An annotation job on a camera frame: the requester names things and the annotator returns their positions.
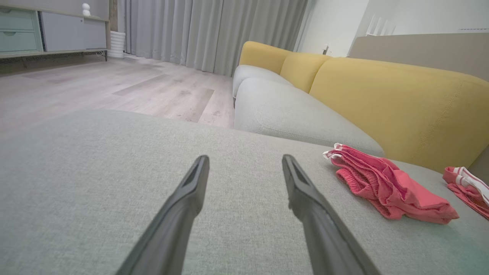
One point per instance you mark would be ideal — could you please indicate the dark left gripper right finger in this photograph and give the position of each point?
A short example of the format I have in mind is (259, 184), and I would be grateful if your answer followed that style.
(321, 229)

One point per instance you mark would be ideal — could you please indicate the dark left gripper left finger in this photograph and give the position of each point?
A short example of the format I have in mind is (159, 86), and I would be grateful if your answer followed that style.
(172, 225)

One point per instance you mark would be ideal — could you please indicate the red shorts with white trim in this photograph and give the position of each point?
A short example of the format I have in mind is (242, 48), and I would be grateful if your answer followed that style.
(393, 187)

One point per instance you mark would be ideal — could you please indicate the red and white jersey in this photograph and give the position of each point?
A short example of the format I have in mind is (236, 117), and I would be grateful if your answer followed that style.
(470, 187)

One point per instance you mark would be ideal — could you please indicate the large grey sofa seat cushion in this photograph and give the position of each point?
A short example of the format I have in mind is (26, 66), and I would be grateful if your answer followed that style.
(95, 172)

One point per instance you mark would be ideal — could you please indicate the wide yellow sofa backrest cushion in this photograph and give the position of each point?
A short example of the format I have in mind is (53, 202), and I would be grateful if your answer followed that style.
(401, 110)

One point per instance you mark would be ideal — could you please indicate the narrow yellow sofa backrest cushion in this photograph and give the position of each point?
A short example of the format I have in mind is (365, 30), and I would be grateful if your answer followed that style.
(301, 70)

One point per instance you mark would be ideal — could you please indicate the small grey sofa seat cushion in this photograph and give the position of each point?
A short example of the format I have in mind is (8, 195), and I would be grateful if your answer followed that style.
(252, 74)

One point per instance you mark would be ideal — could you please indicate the yellow sofa end backrest cushion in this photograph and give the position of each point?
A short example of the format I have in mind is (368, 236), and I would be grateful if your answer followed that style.
(261, 55)

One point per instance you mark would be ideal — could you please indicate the grey pleated curtain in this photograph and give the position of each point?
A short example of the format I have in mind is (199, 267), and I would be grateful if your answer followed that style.
(214, 30)

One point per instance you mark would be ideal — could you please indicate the beige low partition panel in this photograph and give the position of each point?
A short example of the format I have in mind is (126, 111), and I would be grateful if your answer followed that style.
(428, 51)

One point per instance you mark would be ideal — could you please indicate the low grey and teal cabinet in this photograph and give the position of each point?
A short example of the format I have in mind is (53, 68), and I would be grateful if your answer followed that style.
(61, 32)

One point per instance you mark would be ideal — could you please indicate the small white figurine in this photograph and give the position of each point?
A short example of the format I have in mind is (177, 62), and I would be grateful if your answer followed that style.
(86, 9)

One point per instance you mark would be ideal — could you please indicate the white slatted wall fixture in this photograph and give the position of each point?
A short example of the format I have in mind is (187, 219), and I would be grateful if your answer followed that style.
(380, 26)

